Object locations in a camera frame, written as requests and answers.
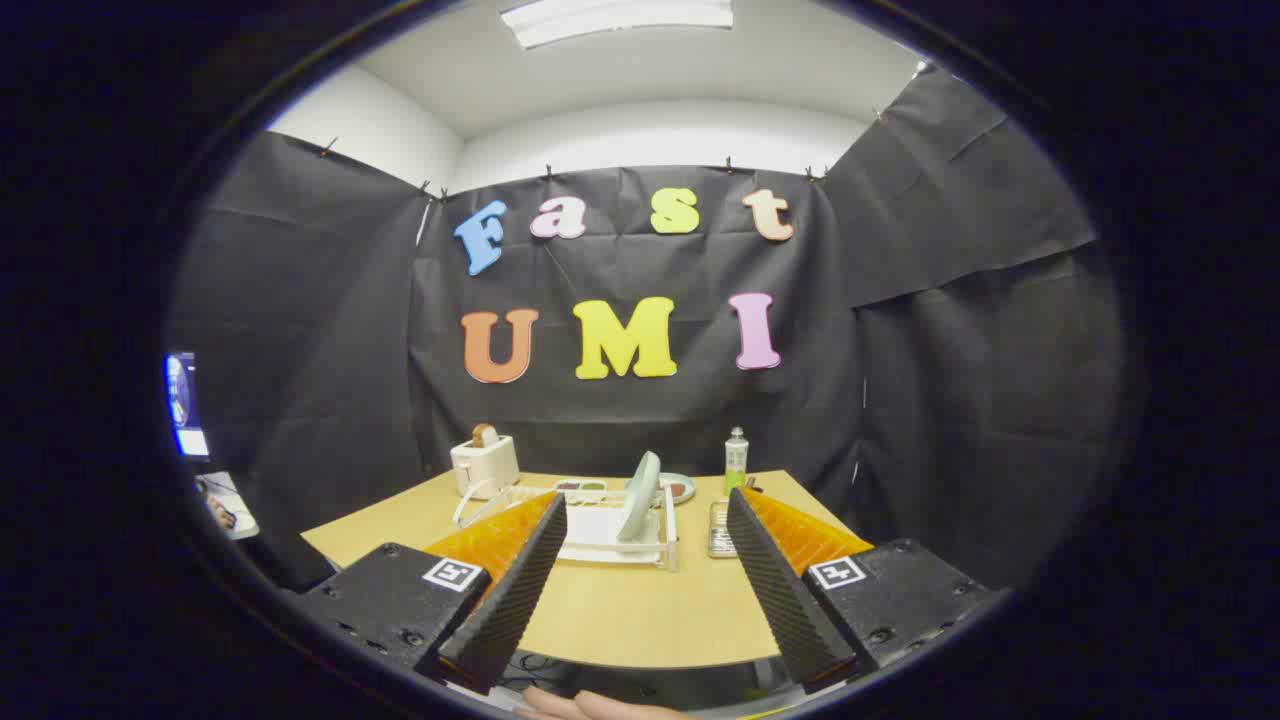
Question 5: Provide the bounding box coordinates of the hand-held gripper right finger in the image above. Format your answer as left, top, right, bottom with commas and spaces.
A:
726, 487, 1001, 693

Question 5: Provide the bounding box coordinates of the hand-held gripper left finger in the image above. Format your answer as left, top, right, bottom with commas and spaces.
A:
296, 490, 569, 696

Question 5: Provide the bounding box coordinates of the silver wire basket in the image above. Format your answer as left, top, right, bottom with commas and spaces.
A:
707, 500, 741, 559

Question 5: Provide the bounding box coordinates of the white wire dish rack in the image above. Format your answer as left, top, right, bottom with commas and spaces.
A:
452, 480, 679, 573

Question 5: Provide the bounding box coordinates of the light green plate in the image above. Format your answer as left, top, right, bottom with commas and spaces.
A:
617, 451, 662, 544

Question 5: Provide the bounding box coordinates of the white toaster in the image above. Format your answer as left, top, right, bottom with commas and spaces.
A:
450, 435, 521, 501

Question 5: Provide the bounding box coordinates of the black backdrop cloth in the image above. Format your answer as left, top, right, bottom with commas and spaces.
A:
165, 65, 1126, 591

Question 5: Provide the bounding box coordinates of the computer monitor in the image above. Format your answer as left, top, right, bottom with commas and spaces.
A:
165, 352, 211, 459

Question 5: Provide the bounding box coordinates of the ceiling light panel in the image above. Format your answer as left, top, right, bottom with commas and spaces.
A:
498, 0, 736, 51

